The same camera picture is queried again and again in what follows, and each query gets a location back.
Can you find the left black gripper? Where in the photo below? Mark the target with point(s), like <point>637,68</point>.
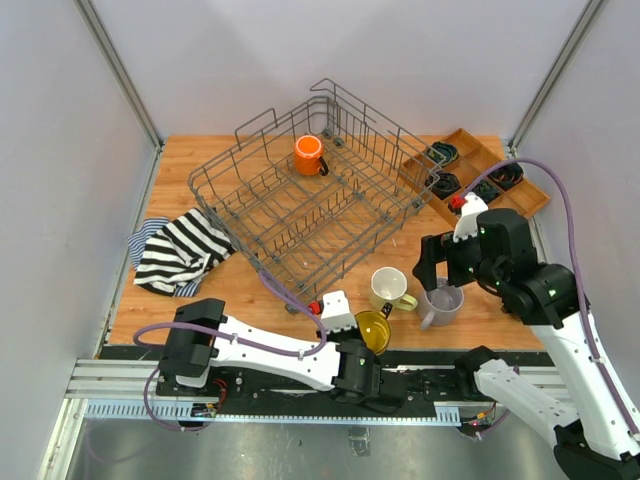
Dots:
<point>352,332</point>

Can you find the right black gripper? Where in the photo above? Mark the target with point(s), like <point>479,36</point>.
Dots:
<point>435,248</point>

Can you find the yellow enamel mug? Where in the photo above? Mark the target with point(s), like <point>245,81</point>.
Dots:
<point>374,328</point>

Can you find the orange ceramic mug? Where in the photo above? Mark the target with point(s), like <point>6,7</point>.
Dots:
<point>308,156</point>

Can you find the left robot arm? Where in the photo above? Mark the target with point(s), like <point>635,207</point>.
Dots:
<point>270,345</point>

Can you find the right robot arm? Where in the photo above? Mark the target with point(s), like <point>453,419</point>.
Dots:
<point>590,439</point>

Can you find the lilac ceramic mug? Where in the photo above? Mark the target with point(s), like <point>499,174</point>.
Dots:
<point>440,306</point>

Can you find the cream ceramic mug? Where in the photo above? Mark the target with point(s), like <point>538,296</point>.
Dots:
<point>390,285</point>

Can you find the wooden compartment tray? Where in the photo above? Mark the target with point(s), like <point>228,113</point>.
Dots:
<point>458,160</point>

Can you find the black white striped cloth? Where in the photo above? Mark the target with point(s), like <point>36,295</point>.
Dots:
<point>178,257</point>

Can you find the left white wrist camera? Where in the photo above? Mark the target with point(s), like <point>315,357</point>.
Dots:
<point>336,315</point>

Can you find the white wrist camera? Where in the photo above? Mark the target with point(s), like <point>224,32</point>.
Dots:
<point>336,315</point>
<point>466,227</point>

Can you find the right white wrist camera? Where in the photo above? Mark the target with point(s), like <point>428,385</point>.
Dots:
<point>466,227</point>

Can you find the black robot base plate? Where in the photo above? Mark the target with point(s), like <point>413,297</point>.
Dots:
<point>430,376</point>

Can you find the grey wire dish rack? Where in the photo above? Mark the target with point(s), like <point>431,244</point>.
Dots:
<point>307,232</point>

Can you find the right aluminium frame post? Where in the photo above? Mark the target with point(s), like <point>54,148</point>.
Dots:
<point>585,21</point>

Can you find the aluminium frame post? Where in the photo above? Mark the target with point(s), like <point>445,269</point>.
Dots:
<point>101,36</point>
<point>585,21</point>

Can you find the left aluminium frame post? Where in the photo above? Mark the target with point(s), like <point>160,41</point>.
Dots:
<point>101,36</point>

